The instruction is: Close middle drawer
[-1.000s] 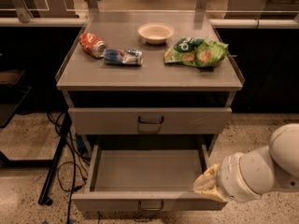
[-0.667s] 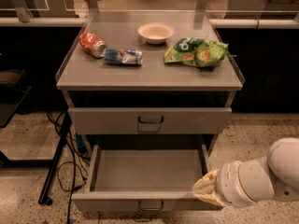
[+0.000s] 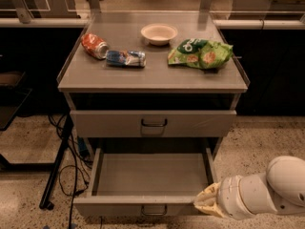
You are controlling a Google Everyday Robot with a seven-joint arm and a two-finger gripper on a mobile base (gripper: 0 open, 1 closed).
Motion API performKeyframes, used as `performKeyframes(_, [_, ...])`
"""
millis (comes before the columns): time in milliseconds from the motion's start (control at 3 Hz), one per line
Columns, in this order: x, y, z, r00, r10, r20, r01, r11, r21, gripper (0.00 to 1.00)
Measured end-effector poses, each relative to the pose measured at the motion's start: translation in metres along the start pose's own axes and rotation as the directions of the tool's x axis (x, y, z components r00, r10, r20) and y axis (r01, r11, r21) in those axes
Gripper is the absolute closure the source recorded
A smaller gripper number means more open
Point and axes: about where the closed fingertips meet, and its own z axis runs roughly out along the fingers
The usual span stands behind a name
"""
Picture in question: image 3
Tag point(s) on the white paper bowl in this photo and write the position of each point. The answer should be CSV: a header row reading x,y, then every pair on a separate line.
x,y
159,34

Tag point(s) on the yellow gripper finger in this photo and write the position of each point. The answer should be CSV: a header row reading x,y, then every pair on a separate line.
x,y
206,201

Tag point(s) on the crushed blue soda can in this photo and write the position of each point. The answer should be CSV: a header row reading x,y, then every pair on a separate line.
x,y
126,58

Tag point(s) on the crushed red soda can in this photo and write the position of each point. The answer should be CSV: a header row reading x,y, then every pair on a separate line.
x,y
94,45

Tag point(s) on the black stand leg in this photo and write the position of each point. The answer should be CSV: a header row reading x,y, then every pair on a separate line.
x,y
45,202

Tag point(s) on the grey top drawer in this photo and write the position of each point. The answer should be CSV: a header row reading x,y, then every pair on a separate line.
x,y
152,123

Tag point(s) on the grey drawer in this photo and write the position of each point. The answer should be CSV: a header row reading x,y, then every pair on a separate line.
x,y
149,185
152,123

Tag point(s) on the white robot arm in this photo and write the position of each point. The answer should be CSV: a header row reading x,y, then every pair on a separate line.
x,y
280,190

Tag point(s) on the green chip bag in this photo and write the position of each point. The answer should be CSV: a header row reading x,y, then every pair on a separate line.
x,y
200,54

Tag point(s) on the grey drawer cabinet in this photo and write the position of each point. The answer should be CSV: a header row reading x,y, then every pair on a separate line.
x,y
91,85

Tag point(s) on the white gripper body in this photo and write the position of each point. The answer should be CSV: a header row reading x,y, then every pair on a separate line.
x,y
229,197

